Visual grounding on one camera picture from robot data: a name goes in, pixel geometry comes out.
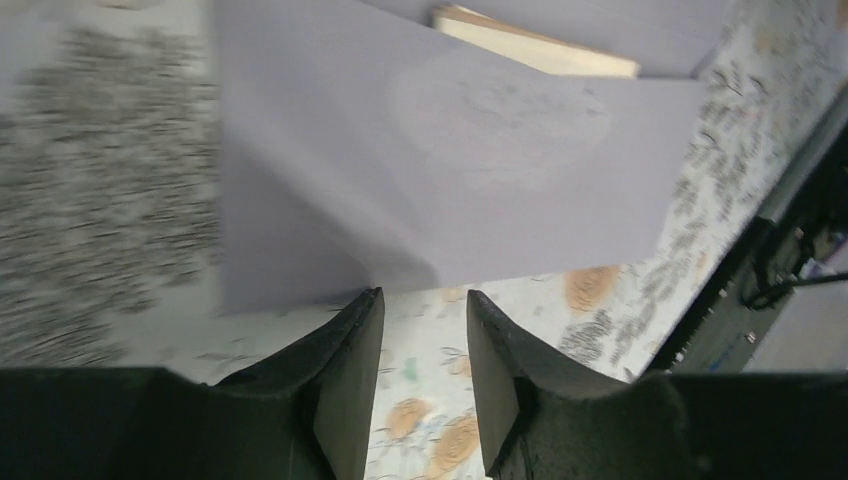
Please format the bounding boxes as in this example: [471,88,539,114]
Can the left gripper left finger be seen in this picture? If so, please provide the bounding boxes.
[1,288,385,479]

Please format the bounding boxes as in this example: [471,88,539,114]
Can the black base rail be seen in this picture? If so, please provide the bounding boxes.
[647,90,847,373]

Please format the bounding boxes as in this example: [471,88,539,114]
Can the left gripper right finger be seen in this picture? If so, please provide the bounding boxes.
[466,290,847,479]

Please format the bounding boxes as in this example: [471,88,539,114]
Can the floral table cloth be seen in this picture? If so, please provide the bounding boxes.
[1,1,847,479]

